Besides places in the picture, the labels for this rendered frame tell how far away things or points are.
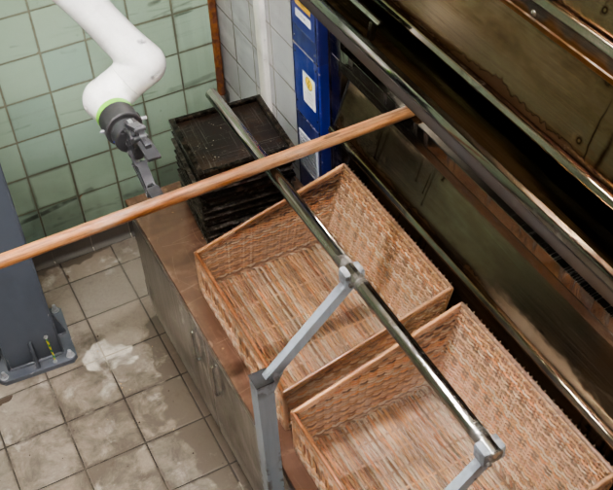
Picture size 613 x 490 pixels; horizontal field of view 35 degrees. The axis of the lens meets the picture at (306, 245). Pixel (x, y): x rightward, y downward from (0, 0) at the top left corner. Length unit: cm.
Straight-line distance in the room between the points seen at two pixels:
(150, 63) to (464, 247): 86
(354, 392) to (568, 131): 88
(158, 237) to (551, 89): 148
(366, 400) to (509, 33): 98
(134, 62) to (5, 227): 85
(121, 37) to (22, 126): 110
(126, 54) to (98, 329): 138
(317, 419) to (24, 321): 128
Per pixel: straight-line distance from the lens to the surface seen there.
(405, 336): 184
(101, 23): 239
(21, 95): 337
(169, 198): 212
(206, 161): 272
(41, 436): 329
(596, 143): 176
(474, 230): 226
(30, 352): 342
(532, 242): 205
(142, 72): 240
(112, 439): 322
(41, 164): 354
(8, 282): 318
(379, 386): 239
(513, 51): 191
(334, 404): 235
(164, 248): 291
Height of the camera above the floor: 258
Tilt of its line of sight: 44 degrees down
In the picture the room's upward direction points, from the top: 3 degrees counter-clockwise
